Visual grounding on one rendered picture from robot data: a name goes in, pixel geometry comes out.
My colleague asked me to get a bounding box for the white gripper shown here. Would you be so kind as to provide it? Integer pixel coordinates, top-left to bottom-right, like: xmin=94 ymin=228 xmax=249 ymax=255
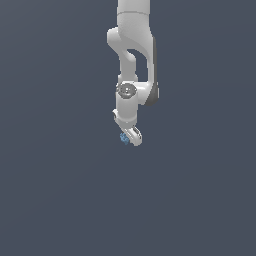
xmin=112 ymin=109 xmax=144 ymax=147

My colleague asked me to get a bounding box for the small blue object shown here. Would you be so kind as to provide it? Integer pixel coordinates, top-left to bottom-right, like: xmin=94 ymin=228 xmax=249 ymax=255
xmin=119 ymin=132 xmax=130 ymax=146

